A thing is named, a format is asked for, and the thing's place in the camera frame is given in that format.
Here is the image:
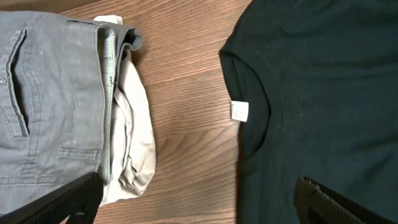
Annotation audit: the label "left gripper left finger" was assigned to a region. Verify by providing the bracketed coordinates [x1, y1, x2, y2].
[1, 172, 103, 224]

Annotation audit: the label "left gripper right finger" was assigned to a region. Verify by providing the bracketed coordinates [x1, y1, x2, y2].
[294, 177, 395, 224]

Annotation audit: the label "black t-shirt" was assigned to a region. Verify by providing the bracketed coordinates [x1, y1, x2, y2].
[220, 0, 397, 223]

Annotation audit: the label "folded white trousers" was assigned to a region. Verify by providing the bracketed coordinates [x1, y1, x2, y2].
[93, 14, 157, 207]

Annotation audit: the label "folded grey trousers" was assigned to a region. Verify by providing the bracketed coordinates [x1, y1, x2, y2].
[1, 11, 142, 214]

